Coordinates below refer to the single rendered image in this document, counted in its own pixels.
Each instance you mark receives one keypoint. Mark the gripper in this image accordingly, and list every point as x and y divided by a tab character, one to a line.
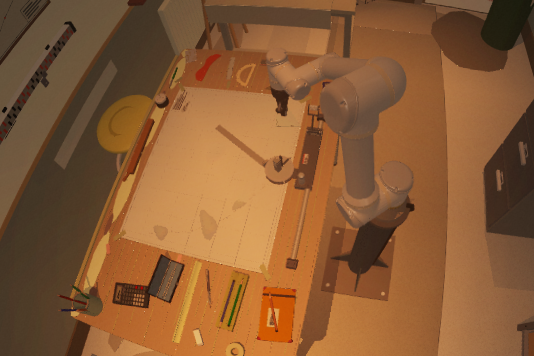
280	96

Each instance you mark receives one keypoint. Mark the round tan protractor head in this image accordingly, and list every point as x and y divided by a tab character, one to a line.
275	175

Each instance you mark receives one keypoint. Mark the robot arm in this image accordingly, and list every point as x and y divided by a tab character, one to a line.
363	89

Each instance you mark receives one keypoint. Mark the yellow protractor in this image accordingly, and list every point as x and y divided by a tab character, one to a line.
242	78

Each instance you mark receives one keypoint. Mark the tan drafting blade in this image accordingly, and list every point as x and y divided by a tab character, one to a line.
240	143

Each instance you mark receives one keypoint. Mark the brown carriage plate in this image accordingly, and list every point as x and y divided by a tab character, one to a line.
309	152

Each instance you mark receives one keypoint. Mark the white drawing sheet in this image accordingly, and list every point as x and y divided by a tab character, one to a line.
187	189

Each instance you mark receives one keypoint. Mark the masking tape piece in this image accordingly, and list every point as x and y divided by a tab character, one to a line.
117	236
307	100
265	272

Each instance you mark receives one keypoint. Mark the grey scale ruler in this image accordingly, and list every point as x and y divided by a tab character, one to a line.
230	68

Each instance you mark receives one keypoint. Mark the dark index lever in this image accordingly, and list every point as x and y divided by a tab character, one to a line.
280	161

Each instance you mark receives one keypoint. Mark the red french curve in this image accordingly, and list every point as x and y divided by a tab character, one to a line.
206	66

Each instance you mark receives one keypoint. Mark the dark brake knob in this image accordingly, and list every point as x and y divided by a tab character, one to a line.
301	181

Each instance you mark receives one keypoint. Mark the small grey box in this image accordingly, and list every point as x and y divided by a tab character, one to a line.
191	55

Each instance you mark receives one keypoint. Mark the green pencil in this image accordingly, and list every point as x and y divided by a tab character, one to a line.
174	77
80	292
235	304

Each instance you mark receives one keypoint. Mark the dark round tape dispenser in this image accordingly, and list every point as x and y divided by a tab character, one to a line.
162	100

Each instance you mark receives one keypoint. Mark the white radiator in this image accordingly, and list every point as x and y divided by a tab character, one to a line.
179	14

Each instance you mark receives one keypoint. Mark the long brown wooden straightedge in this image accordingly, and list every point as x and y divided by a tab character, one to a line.
140	150

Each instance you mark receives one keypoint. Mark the brown floor plate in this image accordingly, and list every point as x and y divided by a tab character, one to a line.
334	273

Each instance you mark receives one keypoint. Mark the yellow pencil tray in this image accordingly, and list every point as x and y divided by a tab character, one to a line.
244	285

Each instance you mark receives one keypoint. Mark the grey compass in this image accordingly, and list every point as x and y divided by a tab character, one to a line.
208	287

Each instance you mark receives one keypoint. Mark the purple pencil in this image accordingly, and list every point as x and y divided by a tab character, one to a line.
228	301

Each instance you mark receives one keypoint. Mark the open dark instrument case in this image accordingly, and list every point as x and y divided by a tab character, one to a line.
166	279

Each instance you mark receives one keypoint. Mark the red pencil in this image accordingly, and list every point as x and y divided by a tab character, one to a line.
273	312
71	299

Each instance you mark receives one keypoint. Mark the long yellow ruler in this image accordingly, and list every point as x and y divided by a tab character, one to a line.
187	302

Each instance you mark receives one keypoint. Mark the orange notepad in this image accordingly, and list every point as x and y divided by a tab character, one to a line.
267	323

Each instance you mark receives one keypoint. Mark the dark green bin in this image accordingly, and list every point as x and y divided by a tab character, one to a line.
507	14

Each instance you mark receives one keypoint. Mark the white red levelling staff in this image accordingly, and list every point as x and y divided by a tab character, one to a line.
37	77

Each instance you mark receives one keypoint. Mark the dark drawer cabinet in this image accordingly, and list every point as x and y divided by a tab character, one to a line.
513	181

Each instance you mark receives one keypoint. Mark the black calculator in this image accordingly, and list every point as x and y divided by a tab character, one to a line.
130	294

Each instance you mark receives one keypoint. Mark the white eraser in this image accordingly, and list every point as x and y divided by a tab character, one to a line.
198	337

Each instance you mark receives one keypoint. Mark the cream tape roll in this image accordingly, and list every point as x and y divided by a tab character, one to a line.
230	350

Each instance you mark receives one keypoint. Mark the green pencil cup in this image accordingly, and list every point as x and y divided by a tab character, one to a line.
94	306

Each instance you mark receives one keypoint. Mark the blue pencil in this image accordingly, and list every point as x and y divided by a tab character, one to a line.
72	310

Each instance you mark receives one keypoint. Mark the grey guide rail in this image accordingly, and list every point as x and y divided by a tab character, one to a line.
301	223

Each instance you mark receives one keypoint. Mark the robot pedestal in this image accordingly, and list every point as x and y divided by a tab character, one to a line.
367	248

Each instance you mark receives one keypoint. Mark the framed wall drawing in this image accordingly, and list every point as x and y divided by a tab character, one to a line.
16	2

